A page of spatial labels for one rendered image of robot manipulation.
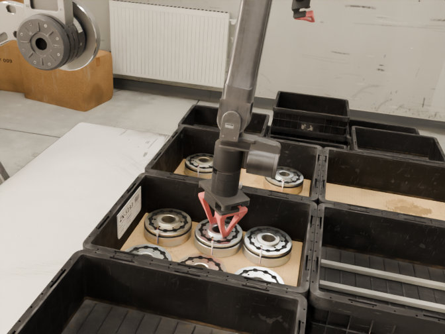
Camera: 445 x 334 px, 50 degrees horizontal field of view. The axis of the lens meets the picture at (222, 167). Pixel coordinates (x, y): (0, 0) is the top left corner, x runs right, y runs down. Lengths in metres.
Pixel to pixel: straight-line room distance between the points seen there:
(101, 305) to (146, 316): 0.08
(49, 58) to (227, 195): 0.64
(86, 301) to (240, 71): 0.50
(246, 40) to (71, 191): 0.81
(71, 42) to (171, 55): 2.86
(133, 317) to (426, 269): 0.61
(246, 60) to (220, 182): 0.24
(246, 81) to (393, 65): 3.31
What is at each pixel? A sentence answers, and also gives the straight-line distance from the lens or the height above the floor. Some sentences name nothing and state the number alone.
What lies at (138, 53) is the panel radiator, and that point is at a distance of 4.26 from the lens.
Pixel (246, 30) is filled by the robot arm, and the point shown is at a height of 1.28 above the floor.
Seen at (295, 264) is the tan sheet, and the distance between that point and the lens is 1.03.
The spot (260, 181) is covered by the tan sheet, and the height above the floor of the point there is 0.83.
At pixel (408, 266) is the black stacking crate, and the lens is 1.11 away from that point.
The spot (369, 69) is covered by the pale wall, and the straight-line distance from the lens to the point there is 4.14.
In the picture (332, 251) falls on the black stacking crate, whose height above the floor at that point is 0.83.
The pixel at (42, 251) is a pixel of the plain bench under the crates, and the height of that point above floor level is 0.70.
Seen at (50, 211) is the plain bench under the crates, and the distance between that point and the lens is 1.42.
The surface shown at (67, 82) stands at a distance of 4.01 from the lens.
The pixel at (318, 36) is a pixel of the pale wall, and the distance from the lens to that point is 4.06.
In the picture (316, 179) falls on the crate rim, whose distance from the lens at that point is 1.15.
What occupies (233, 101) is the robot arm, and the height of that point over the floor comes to 1.16.
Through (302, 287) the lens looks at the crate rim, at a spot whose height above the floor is 0.93.
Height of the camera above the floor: 1.46
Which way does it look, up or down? 27 degrees down
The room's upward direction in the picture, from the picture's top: 5 degrees clockwise
